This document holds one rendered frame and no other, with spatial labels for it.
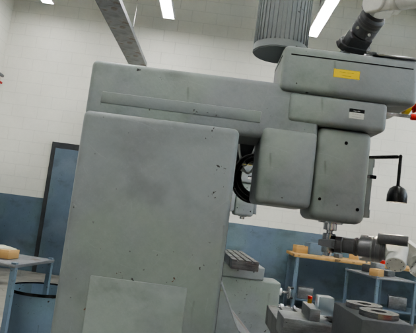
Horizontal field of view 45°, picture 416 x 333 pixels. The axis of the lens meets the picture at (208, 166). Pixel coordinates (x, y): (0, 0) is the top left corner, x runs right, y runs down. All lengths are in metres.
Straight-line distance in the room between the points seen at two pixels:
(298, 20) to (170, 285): 1.01
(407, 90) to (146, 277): 1.06
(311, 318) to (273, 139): 0.60
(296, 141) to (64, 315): 0.93
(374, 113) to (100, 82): 0.94
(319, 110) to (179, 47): 7.12
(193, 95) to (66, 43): 7.45
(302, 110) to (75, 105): 7.24
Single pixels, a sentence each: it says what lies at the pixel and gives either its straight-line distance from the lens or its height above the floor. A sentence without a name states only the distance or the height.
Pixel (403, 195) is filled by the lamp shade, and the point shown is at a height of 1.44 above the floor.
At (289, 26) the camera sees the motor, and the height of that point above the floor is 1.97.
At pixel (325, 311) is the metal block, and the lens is 1.81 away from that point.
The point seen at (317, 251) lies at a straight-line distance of 7.97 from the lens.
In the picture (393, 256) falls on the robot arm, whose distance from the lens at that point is 1.75.
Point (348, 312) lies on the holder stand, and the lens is 1.30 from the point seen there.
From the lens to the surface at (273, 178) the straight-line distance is 1.69.
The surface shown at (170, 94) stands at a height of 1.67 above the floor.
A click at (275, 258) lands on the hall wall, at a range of 8.38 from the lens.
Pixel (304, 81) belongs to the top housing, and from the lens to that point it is 1.75.
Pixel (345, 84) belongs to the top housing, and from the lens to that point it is 1.78.
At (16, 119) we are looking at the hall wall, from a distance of 9.03.
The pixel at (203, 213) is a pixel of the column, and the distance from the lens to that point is 1.56.
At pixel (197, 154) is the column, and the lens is 1.57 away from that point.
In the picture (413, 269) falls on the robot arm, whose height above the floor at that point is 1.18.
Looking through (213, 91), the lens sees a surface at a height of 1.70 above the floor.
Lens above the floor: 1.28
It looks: 5 degrees up
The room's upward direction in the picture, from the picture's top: 7 degrees clockwise
